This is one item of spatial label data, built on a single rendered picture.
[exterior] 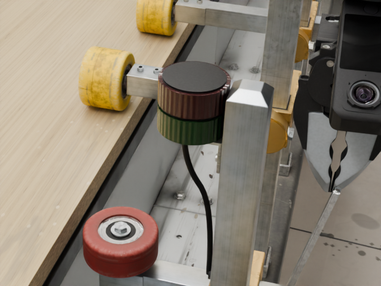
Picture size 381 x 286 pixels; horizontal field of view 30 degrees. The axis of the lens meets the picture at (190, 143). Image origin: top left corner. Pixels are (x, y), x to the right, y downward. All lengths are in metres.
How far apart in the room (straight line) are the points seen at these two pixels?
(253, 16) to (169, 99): 0.57
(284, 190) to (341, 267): 0.96
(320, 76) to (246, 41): 1.24
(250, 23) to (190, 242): 0.37
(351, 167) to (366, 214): 1.67
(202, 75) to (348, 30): 0.12
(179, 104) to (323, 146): 0.15
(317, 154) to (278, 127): 0.19
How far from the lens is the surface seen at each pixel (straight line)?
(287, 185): 1.19
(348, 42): 0.57
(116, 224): 0.75
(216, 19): 1.14
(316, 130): 0.64
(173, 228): 1.20
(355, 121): 0.54
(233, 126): 0.58
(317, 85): 0.61
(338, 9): 3.14
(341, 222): 2.27
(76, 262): 0.89
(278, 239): 1.08
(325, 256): 2.14
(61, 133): 0.92
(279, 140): 0.85
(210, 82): 0.58
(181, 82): 0.58
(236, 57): 1.76
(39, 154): 0.89
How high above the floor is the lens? 1.40
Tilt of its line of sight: 33 degrees down
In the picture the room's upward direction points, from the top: 3 degrees clockwise
